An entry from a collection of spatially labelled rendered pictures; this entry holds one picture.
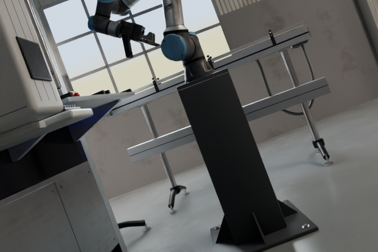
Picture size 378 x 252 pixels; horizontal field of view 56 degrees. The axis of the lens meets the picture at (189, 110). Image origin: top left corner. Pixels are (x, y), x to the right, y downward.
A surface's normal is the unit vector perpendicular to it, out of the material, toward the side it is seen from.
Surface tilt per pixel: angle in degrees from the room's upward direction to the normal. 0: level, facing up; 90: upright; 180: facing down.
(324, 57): 90
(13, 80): 90
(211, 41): 90
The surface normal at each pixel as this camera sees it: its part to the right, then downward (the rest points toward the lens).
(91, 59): 0.00, 0.00
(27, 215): 0.91, -0.34
